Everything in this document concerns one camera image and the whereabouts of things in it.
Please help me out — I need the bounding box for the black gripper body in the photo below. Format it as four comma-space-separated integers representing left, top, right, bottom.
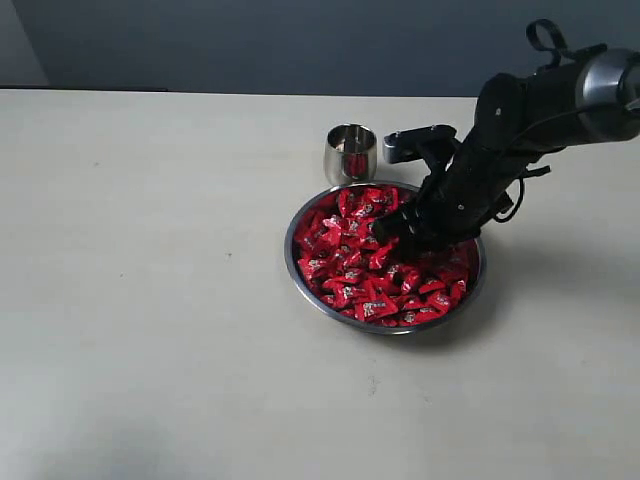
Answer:
399, 134, 526, 256

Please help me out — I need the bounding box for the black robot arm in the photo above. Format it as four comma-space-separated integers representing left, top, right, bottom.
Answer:
372, 45, 639, 252

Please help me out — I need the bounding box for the steel bowl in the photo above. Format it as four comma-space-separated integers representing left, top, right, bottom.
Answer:
284, 182, 486, 335

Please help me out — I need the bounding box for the stainless steel cup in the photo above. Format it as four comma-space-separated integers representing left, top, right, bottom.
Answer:
323, 123, 377, 186

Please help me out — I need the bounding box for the red wrapped candy top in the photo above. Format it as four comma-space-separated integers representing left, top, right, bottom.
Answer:
361, 186, 399, 214

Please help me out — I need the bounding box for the red wrapped candy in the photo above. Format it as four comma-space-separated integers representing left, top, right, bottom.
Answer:
361, 186, 399, 214
297, 257, 330, 282
355, 294, 399, 323

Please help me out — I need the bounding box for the red wrapped candy front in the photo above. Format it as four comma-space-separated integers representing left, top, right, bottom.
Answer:
355, 294, 399, 323

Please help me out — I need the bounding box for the red wrapped candy left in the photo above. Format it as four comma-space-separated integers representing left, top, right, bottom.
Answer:
297, 257, 330, 282

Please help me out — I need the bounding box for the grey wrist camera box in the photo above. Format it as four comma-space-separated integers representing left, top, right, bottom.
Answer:
383, 124, 460, 164

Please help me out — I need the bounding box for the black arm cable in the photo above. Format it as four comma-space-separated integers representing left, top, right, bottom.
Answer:
492, 18, 609, 224

